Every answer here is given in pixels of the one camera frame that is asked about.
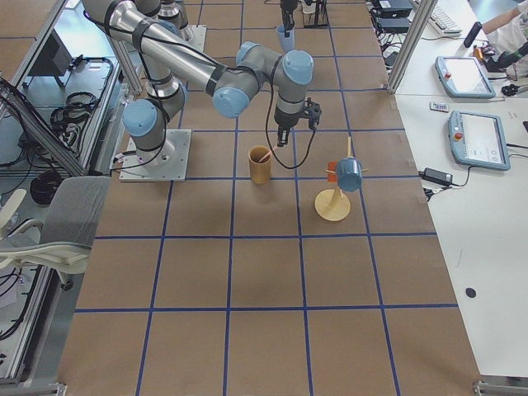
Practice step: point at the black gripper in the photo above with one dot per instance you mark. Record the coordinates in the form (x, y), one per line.
(287, 9)
(285, 121)

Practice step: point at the light blue plastic cup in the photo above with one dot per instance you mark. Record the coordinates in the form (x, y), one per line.
(286, 38)

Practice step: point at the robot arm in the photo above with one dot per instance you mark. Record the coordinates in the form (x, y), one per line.
(231, 89)

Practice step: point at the bamboo chopstick holder cup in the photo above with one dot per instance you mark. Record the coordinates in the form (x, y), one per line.
(260, 173)

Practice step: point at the orange mug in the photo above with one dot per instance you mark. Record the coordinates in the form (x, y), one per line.
(331, 172)

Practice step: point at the blue mug on tree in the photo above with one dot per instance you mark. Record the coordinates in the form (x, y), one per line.
(349, 174)

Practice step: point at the wooden mug tree stand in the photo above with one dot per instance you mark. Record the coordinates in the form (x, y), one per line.
(332, 204)

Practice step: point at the black power adapter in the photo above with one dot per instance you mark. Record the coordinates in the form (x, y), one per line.
(436, 177)

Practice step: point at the upper teach pendant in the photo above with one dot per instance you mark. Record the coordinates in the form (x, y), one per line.
(462, 77)

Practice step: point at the teach pendant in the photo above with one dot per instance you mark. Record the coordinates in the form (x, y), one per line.
(478, 140)
(462, 77)

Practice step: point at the lower teach pendant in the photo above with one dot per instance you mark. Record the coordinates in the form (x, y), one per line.
(478, 140)

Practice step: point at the grey office chair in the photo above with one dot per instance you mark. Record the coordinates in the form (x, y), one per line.
(63, 240)

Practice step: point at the black wire mug rack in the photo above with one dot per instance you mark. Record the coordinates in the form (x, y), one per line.
(314, 13)

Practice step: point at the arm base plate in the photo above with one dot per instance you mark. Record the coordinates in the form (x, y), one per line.
(194, 35)
(161, 165)

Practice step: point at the aluminium frame post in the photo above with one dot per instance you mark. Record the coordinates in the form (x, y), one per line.
(414, 34)

